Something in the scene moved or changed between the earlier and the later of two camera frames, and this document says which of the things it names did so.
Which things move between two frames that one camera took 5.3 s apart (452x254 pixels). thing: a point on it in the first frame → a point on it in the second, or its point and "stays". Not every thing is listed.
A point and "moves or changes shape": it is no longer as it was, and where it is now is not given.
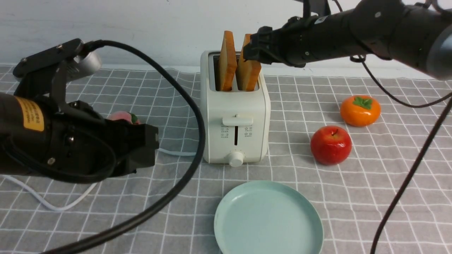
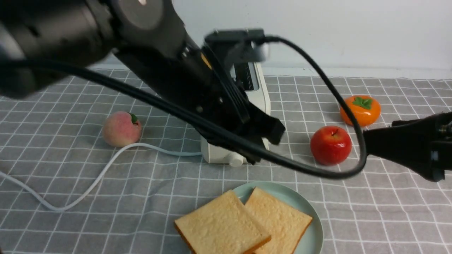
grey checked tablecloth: [373, 154] stays
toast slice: [248, 71] → [286, 224]
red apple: [330, 145] stays
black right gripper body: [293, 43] → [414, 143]
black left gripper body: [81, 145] → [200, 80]
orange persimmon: [360, 110] stays
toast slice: [227, 61] moves or changes shape
